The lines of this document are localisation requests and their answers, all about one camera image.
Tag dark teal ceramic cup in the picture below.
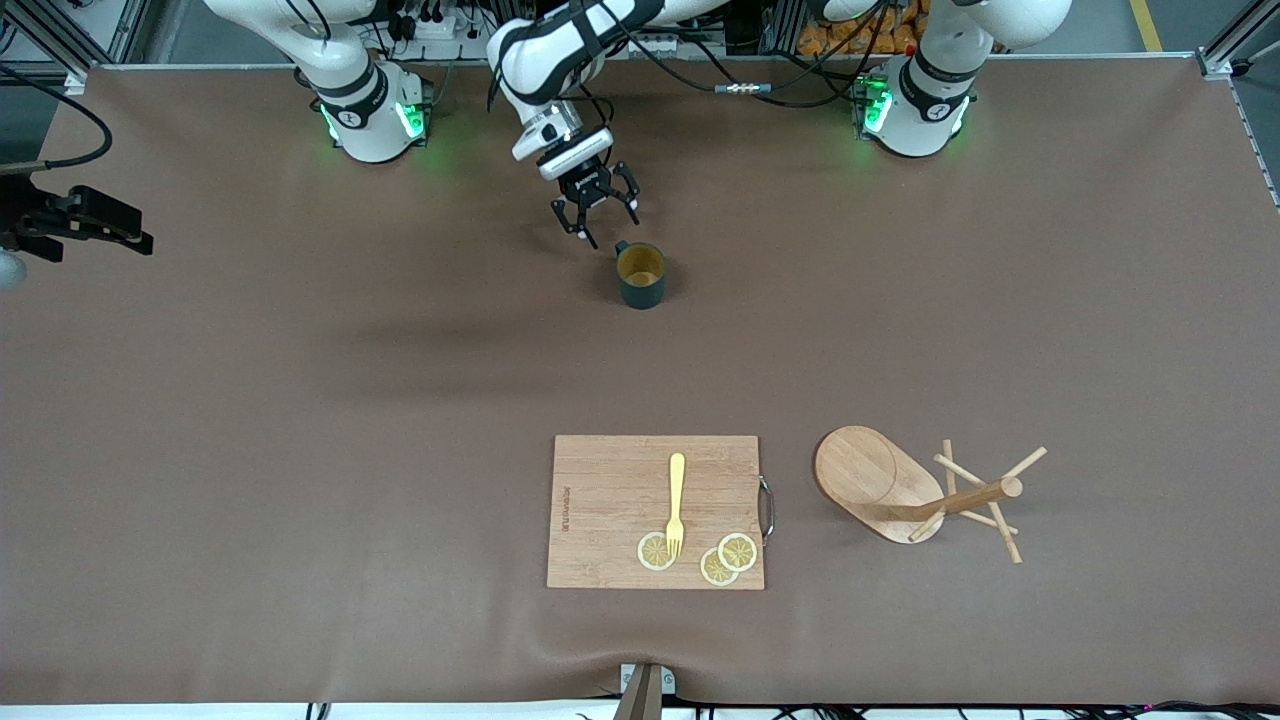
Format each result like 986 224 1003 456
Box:
613 240 667 310

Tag orange bagged goods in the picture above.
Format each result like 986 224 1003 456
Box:
797 0 926 56

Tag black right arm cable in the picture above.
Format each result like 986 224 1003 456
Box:
0 65 113 176

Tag wooden mug rack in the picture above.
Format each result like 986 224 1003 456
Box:
813 425 1048 564

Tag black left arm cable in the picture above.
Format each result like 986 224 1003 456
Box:
600 0 891 109

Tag bamboo cutting board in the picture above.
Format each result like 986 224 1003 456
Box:
547 434 777 591

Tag metal table edge bracket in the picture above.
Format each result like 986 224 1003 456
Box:
615 662 677 720

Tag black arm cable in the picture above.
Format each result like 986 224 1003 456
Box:
600 0 891 109
0 65 113 176

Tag brown table mat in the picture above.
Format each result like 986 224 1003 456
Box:
0 55 1280 706

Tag yellow plastic fork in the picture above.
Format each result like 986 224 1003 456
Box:
665 452 687 558

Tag white power strip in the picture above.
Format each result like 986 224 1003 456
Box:
395 10 501 61

